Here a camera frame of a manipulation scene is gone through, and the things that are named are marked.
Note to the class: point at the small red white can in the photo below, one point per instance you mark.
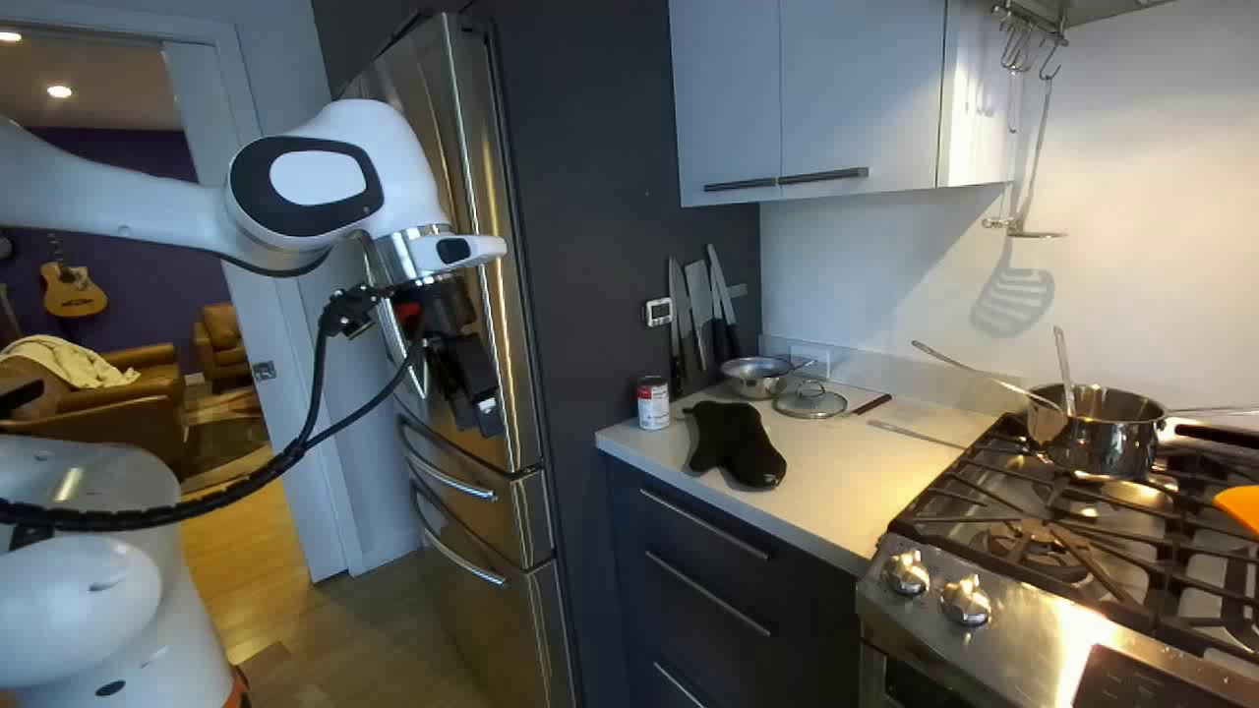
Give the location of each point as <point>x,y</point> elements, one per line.
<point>652,399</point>

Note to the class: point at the gas stove with grates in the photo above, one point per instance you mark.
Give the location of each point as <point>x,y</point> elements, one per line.
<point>1103,593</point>

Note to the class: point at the orange silicone utensil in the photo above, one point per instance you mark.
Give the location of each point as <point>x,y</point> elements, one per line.
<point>1240,501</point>

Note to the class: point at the steel stove knob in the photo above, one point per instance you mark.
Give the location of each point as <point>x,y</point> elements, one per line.
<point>907,572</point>
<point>964,603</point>

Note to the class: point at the glass pot lid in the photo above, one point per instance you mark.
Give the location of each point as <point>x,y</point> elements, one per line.
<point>809,399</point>

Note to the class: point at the stainless steel saucepan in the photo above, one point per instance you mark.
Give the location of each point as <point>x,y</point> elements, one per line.
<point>1077,425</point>

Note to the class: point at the hanging slotted spatula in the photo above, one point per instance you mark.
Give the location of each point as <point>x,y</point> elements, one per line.
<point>1017,292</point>

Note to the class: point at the stainless steel refrigerator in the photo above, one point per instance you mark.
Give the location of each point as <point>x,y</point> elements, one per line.
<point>483,501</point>

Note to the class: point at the brown sofa with cloth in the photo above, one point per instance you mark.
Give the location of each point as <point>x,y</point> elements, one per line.
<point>110,395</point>

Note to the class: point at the black oven mitt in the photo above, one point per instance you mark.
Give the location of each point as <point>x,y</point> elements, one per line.
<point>733,441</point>

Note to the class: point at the dark drawer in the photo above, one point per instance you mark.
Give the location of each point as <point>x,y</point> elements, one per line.
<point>740,562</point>
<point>707,666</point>
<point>821,663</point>

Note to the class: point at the acoustic guitar on wall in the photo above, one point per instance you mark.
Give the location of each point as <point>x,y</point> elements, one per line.
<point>70,287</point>

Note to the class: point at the white upper wall cabinet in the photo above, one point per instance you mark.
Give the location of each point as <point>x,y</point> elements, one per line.
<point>786,101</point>

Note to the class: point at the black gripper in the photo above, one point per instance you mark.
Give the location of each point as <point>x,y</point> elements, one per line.
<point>453,363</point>

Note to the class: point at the right steel stove knob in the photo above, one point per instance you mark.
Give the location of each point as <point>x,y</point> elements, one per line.
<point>964,603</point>

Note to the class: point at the left steel stove knob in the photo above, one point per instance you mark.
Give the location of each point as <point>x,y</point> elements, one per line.
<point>907,572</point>

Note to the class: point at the small steel bowl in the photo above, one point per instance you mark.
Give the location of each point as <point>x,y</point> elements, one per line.
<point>754,376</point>

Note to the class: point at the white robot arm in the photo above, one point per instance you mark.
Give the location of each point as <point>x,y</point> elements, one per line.
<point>96,598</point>

